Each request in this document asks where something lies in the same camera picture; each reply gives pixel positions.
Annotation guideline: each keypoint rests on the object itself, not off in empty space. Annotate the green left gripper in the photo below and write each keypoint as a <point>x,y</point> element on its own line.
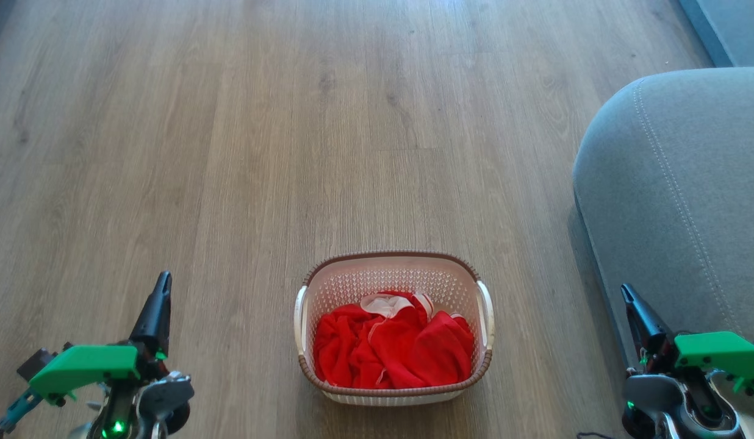
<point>84,366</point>

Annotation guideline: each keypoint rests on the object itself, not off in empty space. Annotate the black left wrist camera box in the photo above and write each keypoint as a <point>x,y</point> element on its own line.
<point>36,363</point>

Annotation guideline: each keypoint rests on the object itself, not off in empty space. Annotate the white brown-rimmed laundry basket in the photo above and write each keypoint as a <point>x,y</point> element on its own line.
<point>395,274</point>

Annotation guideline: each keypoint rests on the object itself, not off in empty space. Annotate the red cloth garment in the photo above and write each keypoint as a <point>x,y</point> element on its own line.
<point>395,347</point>

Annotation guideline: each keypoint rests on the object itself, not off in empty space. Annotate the blue grey furniture panel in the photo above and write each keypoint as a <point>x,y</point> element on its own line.
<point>728,27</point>

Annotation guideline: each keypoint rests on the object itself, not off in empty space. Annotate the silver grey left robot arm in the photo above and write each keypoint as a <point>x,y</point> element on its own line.
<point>163,396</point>

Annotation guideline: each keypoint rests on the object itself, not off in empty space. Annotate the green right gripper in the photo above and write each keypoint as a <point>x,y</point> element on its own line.
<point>725,353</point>

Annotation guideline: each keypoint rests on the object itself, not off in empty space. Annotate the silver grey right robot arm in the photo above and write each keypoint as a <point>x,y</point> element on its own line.
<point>657,396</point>

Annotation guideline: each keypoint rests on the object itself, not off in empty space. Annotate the grey fabric sofa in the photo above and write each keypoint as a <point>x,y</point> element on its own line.
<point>688,201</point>

